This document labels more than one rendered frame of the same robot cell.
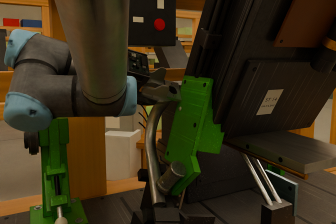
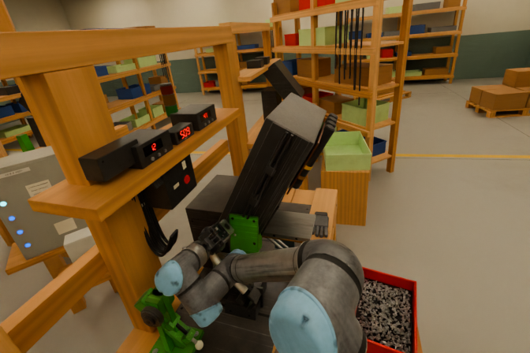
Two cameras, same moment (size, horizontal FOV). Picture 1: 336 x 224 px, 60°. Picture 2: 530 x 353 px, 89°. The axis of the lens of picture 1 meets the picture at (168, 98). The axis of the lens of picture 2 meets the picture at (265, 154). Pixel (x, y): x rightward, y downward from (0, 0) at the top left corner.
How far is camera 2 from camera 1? 0.72 m
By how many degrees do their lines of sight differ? 45
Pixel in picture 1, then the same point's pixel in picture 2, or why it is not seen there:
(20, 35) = (177, 273)
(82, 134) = (151, 280)
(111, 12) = not seen: hidden behind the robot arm
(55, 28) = (110, 224)
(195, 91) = (246, 224)
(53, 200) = (188, 338)
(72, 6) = not seen: hidden behind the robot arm
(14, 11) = not seen: outside the picture
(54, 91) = (220, 291)
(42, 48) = (190, 270)
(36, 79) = (207, 292)
